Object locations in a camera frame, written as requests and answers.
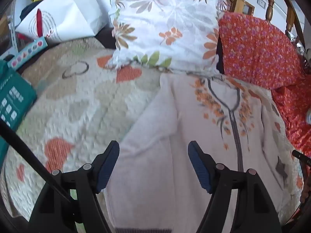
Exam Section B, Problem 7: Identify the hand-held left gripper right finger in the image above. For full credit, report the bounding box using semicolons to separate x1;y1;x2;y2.
188;140;282;233

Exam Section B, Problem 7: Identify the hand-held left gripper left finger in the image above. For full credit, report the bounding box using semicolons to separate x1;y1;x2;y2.
29;140;120;233

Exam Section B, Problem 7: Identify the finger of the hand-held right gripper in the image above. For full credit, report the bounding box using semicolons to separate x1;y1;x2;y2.
292;150;311;167

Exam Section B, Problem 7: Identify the pink embroidered zip jacket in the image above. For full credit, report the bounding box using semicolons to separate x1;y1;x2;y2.
104;74;295;233

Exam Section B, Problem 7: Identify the heart-print quilt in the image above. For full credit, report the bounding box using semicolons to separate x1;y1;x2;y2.
0;37;307;226

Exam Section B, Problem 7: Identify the black rod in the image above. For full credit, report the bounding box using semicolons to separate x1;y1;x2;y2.
0;120;76;204

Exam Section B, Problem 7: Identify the crumpled silver foil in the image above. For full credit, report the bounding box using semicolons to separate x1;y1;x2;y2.
295;36;311;65

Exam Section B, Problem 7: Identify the orange floral cloth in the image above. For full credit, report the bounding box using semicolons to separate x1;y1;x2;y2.
217;12;311;158

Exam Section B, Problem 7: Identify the teal cardboard box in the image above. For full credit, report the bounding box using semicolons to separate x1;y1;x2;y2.
0;59;37;165

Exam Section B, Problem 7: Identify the light blue paint set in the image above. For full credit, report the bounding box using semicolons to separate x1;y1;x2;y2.
7;37;48;69

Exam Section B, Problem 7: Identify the white floral pillow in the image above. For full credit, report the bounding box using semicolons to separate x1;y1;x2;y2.
108;0;227;74

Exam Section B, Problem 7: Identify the wooden headboard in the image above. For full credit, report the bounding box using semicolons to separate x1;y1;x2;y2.
192;0;304;39

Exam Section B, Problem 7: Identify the white paper bag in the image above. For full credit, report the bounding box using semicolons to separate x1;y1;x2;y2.
15;0;108;42

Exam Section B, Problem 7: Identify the perforated metal strip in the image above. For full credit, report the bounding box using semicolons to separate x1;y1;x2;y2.
7;15;18;54

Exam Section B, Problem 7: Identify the dark blue cloth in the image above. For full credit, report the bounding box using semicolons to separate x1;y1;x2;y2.
20;2;42;21

